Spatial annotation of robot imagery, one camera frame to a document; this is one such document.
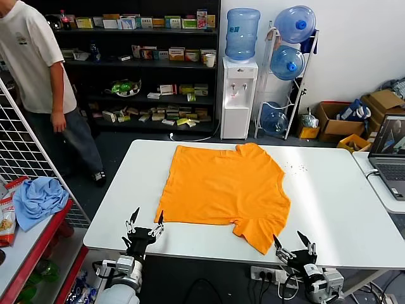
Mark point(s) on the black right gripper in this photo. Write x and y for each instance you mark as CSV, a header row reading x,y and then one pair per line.
x,y
302,258

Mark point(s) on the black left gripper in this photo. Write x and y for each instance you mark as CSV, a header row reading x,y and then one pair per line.
x,y
139,240

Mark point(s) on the orange t-shirt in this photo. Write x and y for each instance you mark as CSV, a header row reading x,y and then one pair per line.
x,y
221,190

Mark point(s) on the person's bare forearm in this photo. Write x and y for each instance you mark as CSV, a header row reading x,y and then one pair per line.
x,y
59,88

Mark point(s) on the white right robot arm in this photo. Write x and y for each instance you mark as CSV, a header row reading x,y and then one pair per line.
x,y
319,285

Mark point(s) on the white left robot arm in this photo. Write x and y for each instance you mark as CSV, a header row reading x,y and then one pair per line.
x,y
120,291

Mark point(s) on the grey blue clothes pile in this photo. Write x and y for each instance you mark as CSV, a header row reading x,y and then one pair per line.
x,y
394,87

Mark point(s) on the person's bare hand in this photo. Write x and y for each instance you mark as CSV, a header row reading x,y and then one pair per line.
x,y
59,122

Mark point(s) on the white power strip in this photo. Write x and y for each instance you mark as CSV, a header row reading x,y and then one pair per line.
x,y
269,274

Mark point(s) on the tan medicine box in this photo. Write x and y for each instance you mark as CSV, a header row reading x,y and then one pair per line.
x,y
201,112
158,116

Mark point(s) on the red edged shelf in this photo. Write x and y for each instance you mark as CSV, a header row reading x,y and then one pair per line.
x,y
47,247

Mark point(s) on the light blue garment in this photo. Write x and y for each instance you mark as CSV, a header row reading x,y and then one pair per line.
x,y
41,199

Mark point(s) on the small yellow carton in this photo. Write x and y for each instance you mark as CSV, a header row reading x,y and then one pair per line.
x,y
308,132

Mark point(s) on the green plastic bottle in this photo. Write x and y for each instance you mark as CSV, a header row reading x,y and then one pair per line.
x,y
47,270

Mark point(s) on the yellow plastic bin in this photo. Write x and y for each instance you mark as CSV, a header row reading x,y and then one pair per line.
x,y
352,141

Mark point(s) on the blue water jug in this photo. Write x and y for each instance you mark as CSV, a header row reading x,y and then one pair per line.
x,y
284,63
273,120
242,35
292,23

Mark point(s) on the flat white medicine box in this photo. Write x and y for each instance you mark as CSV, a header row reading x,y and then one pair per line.
x,y
153,95

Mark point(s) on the clear plastic bag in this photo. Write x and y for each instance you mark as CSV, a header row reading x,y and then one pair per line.
x,y
309,119

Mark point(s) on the large open cardboard box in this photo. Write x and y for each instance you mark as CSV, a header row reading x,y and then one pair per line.
x,y
341,128

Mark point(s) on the small yellow green box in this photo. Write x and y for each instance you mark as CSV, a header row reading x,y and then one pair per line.
x,y
191,97

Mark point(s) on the red white medicine box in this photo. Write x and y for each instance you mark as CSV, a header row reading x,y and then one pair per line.
x,y
167,89

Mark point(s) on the bowl of green packets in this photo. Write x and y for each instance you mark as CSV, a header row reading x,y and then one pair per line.
x,y
123,88

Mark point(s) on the grey laptop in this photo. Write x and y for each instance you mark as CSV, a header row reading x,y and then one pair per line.
x,y
390,152

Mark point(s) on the red white striped packet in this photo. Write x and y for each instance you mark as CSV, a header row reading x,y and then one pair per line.
x,y
17,184

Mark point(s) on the white metal jug rack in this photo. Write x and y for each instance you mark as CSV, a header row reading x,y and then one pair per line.
x,y
295,104

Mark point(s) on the stacked white green boxes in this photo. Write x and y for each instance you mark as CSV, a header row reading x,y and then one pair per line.
x,y
201,90

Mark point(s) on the small cardboard box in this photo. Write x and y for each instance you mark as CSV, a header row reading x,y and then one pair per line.
x,y
375,126

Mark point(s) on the red white snack bag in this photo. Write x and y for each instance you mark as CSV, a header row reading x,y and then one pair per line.
x,y
6,225

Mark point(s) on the blue shopping bag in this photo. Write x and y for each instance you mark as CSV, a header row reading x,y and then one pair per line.
x,y
351,111

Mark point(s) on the black shelving unit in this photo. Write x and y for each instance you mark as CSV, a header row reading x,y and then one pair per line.
x,y
142,73

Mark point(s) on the white water dispenser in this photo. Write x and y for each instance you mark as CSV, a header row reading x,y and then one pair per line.
x,y
235,101

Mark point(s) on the small flat white box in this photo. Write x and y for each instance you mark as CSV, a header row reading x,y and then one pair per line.
x,y
124,58

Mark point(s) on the red orange medicine box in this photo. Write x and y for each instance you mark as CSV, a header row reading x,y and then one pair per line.
x,y
148,54

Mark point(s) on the orange white medicine box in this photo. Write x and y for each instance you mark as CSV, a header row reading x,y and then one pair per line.
x,y
176,54

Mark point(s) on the white pink medicine box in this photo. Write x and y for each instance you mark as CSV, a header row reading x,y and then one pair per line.
x,y
136,52

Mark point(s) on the green orange medicine box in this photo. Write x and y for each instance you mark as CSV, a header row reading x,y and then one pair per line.
x,y
192,56

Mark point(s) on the white paper cup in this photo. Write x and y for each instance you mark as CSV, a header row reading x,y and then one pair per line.
x,y
210,60

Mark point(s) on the closed cardboard box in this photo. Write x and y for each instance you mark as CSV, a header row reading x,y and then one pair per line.
x,y
384,99

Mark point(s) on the dark blue bottle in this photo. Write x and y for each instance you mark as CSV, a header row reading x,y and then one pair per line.
x,y
94,54

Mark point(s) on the open white carton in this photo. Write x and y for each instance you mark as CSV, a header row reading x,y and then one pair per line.
x,y
81,55

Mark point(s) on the blue white medicine box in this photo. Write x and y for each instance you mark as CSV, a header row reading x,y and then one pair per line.
x,y
127,23

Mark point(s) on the yellow white medicine box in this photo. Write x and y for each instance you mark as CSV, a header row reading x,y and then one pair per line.
x,y
158,22

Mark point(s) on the dark blue hanging bag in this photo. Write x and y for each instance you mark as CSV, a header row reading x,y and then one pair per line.
x,y
308,42

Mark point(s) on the person in white t-shirt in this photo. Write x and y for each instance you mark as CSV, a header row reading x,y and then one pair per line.
x,y
28,57

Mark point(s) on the tall pink medicine box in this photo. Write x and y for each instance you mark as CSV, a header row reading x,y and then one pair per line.
x,y
202,19

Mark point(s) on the cola bottle red cap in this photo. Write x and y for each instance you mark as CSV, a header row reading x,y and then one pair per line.
x,y
66,22

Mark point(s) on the shiny dark bowl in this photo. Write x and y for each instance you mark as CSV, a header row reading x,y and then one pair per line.
x,y
53,22

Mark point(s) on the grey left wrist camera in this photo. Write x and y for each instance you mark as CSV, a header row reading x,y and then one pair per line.
x,y
125,264

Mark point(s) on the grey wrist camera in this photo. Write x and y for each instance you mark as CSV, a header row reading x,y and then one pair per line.
x,y
125,264
333,280

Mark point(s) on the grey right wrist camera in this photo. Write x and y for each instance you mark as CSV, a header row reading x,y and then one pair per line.
x,y
333,280

